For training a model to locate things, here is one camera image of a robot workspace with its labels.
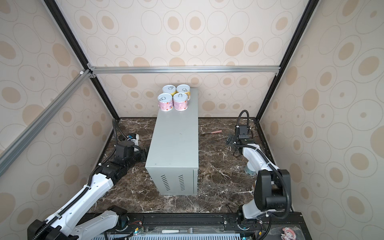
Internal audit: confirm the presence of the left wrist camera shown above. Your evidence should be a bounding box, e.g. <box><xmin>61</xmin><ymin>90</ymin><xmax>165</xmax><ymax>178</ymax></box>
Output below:
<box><xmin>127</xmin><ymin>133</ymin><xmax>140</xmax><ymax>146</ymax></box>

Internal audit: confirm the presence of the pink can front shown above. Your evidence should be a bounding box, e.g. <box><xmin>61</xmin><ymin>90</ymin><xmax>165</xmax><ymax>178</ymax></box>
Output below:
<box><xmin>158</xmin><ymin>93</ymin><xmax>174</xmax><ymax>112</ymax></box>

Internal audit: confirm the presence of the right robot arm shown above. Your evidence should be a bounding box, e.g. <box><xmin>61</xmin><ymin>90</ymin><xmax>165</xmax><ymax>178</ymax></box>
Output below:
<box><xmin>227</xmin><ymin>110</ymin><xmax>292</xmax><ymax>225</ymax></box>

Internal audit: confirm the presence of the pink can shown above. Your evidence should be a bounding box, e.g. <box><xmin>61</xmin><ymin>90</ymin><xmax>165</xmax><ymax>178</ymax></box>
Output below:
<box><xmin>158</xmin><ymin>93</ymin><xmax>174</xmax><ymax>112</ymax></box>
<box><xmin>173</xmin><ymin>93</ymin><xmax>188</xmax><ymax>111</ymax></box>

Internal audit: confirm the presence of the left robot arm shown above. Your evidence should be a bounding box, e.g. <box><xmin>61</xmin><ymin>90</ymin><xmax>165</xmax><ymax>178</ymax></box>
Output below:
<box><xmin>27</xmin><ymin>120</ymin><xmax>147</xmax><ymax>240</ymax></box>

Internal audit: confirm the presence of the grey green can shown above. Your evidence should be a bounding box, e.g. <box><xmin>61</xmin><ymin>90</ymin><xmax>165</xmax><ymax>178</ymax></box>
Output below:
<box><xmin>245</xmin><ymin>162</ymin><xmax>257</xmax><ymax>176</ymax></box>

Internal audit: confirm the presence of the diagonal aluminium bar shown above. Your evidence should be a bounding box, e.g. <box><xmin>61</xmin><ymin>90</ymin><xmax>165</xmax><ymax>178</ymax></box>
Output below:
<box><xmin>1</xmin><ymin>70</ymin><xmax>91</xmax><ymax>175</ymax></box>

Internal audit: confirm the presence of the grey metal cabinet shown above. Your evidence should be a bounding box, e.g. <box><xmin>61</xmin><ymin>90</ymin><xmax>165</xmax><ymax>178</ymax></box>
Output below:
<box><xmin>145</xmin><ymin>89</ymin><xmax>199</xmax><ymax>195</ymax></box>

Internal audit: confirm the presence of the pink toy figure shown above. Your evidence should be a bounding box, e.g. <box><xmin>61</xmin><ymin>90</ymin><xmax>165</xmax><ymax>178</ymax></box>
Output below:
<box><xmin>281</xmin><ymin>227</ymin><xmax>297</xmax><ymax>240</ymax></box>

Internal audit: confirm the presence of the white handled fork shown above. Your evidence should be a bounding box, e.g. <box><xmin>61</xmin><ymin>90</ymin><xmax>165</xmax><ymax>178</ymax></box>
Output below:
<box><xmin>162</xmin><ymin>228</ymin><xmax>199</xmax><ymax>234</ymax></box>

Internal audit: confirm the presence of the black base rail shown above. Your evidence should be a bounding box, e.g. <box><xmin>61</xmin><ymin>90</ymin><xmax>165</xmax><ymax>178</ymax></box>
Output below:
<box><xmin>77</xmin><ymin>212</ymin><xmax>313</xmax><ymax>240</ymax></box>

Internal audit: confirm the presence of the yellow can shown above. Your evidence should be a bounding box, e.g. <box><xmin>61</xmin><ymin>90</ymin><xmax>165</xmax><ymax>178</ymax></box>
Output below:
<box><xmin>162</xmin><ymin>85</ymin><xmax>177</xmax><ymax>96</ymax></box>
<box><xmin>176</xmin><ymin>84</ymin><xmax>191</xmax><ymax>101</ymax></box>

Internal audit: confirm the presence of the horizontal aluminium bar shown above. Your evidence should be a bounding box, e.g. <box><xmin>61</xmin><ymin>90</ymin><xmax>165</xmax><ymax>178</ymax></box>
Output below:
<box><xmin>91</xmin><ymin>66</ymin><xmax>280</xmax><ymax>74</ymax></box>

